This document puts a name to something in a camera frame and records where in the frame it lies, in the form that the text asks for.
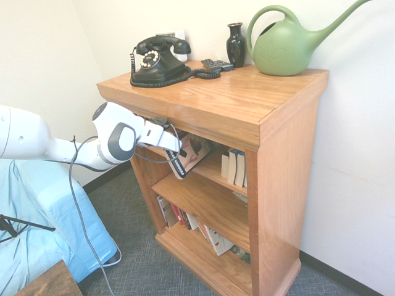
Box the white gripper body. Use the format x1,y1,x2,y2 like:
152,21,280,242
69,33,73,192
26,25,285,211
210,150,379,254
136,119,183,152

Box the Milan Kundera paperback book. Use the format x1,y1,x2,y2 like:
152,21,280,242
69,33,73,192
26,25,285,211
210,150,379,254
164,132,215,181

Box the short cream paperback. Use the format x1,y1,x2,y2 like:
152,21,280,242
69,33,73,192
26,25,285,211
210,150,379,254
220,150,231,180

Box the tall cream paperback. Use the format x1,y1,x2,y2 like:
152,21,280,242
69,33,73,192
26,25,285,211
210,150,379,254
227,148,239,186

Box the large white leaning book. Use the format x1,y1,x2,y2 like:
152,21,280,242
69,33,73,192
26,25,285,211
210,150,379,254
156,195,179,229

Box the red spine book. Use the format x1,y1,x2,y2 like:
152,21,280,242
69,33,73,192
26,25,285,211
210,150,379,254
170,203,186,228

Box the dark thin book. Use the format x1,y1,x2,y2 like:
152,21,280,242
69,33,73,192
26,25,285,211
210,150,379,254
178,208,193,231

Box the black rotary telephone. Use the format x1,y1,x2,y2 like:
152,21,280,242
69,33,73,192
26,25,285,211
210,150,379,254
129,46,222,89

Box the plain white thin book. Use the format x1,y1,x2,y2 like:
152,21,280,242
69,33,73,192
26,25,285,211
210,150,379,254
186,212,199,231

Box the black rotary telephone base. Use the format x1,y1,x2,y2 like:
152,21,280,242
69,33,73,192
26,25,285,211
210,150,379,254
131,46,193,83

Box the orange spine book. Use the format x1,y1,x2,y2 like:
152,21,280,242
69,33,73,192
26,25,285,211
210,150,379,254
196,220,212,245

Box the black remote control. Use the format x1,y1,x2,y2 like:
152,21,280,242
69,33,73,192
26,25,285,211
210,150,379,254
201,58,222,71
213,60,235,72

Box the oak wooden bookshelf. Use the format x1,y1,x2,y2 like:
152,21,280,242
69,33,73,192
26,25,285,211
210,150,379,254
96,60,330,296

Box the white book red marks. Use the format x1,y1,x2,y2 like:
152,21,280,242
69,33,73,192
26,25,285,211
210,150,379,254
203,224,235,257

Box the black telephone handset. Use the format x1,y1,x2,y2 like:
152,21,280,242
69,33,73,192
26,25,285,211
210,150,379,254
135,35,192,56

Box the dark flat-lying book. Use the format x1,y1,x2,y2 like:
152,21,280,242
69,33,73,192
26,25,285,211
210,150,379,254
229,244,252,266

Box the black glossy vase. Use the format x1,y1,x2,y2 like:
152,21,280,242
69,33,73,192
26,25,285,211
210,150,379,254
227,22,247,68

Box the light blue cloth cover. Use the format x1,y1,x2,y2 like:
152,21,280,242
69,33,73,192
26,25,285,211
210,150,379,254
0,158,117,296

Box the green plastic watering can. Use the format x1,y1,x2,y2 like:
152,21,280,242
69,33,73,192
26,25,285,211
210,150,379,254
246,0,375,77

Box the black tripod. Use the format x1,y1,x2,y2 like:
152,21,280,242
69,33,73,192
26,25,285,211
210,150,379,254
0,214,57,244

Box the dark wooden table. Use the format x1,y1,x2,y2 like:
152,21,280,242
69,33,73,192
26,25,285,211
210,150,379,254
14,259,84,296

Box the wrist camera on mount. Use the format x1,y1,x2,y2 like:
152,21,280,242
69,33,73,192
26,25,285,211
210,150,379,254
144,115,170,130

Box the white framed wall device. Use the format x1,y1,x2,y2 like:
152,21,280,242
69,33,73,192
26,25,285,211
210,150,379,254
155,28,188,62

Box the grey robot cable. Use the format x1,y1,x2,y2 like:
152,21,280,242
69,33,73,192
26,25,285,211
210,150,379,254
68,123,183,296

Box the white floor cable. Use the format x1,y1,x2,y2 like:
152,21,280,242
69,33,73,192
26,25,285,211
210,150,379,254
98,243,122,268

